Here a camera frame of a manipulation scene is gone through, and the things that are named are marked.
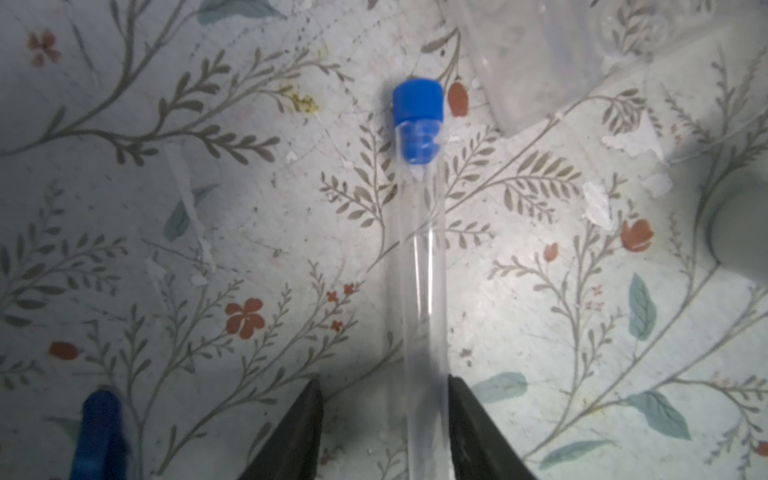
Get small white crucible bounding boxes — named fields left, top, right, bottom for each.
left=707, top=182, right=767, bottom=286

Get clear plastic test tube rack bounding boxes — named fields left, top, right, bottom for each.
left=450, top=0, right=695, bottom=136

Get blue plastic tweezers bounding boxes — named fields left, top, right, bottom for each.
left=70, top=390, right=127, bottom=480

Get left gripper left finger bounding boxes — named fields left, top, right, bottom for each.
left=239, top=379, right=324, bottom=480

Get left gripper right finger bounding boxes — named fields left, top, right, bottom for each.
left=448, top=375, right=536, bottom=480

